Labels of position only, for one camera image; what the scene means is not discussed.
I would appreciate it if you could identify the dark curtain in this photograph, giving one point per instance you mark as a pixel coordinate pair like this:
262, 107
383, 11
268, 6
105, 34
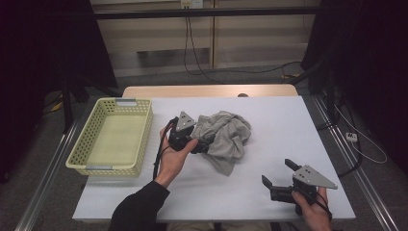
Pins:
38, 48
369, 64

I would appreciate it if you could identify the white table mat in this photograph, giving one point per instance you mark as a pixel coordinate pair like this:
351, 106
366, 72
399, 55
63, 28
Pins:
256, 199

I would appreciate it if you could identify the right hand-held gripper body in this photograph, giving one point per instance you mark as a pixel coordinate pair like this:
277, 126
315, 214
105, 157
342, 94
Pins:
309, 176

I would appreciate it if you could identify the grey cloth garment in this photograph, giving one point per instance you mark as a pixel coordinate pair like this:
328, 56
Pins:
226, 138

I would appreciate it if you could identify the black metal rail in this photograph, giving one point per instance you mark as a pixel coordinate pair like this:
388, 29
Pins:
224, 12

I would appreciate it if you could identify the white wall socket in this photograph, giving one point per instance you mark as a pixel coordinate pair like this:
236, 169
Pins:
191, 3

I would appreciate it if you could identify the person's right hand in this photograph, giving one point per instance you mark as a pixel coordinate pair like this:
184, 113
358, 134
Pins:
316, 215

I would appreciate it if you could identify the wooden table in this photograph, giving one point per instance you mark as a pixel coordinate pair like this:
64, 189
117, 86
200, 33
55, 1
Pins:
192, 90

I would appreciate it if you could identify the white power adapter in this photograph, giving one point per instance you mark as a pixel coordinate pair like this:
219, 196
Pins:
351, 137

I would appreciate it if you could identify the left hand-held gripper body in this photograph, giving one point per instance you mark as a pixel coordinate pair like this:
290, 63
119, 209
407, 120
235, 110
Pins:
183, 121

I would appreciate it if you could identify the person's left hand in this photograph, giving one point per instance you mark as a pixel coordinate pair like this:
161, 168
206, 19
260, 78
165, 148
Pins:
171, 163

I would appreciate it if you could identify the pale yellow perforated plastic basket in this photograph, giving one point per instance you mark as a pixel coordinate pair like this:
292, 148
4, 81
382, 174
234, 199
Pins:
115, 138

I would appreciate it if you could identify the black stand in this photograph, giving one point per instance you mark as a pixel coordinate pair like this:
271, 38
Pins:
68, 102

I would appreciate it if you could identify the aluminium floor rail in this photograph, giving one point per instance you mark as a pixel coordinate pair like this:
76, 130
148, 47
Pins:
359, 173
48, 179

